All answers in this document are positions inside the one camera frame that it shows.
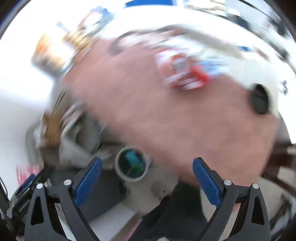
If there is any black round object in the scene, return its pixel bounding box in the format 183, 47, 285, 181
249, 83, 269, 114

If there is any red white snack package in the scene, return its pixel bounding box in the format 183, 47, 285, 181
154, 48, 210, 90

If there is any white round trash bin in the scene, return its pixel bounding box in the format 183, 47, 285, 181
114, 146, 152, 182

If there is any right black trouser leg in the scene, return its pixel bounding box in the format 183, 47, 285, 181
129, 182, 207, 240

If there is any brown cardboard box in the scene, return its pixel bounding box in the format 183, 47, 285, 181
43, 113, 62, 147

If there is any beige cloth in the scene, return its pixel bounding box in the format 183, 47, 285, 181
58, 101, 112, 169

